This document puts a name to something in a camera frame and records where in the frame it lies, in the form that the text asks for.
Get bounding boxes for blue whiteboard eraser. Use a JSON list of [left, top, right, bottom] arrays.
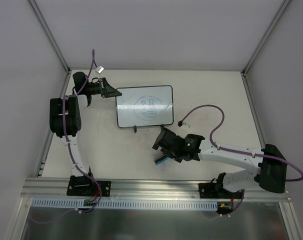
[[154, 155, 168, 165]]

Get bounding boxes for small black-framed whiteboard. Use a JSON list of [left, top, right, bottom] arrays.
[[115, 85, 174, 129]]

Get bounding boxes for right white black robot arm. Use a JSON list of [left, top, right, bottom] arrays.
[[152, 127, 287, 198]]

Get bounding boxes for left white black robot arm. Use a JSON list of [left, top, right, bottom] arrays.
[[49, 71, 122, 195]]

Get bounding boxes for black metal whiteboard stand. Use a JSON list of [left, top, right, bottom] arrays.
[[132, 124, 165, 133]]

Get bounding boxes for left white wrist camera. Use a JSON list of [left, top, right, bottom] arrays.
[[95, 66, 104, 75]]

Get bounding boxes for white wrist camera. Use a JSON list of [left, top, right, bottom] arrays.
[[95, 66, 104, 75], [177, 120, 191, 129]]

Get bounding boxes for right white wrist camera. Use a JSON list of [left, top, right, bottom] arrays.
[[177, 120, 191, 129]]

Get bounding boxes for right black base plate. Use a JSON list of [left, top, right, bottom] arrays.
[[198, 182, 243, 199]]

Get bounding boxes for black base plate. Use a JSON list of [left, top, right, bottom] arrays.
[[66, 175, 112, 197], [198, 182, 243, 199]]

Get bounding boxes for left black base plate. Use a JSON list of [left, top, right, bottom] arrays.
[[66, 175, 112, 197]]

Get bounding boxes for left aluminium frame post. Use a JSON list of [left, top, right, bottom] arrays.
[[27, 0, 70, 73]]

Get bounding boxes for aluminium frame post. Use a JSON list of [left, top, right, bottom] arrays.
[[27, 0, 70, 73], [242, 0, 292, 76]]

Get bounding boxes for white slotted cable duct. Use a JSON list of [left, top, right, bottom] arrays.
[[31, 197, 219, 212]]

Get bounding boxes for aluminium mounting rail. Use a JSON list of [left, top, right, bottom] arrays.
[[20, 177, 291, 202]]

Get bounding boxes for right aluminium frame post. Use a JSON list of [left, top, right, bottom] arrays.
[[242, 0, 292, 76]]

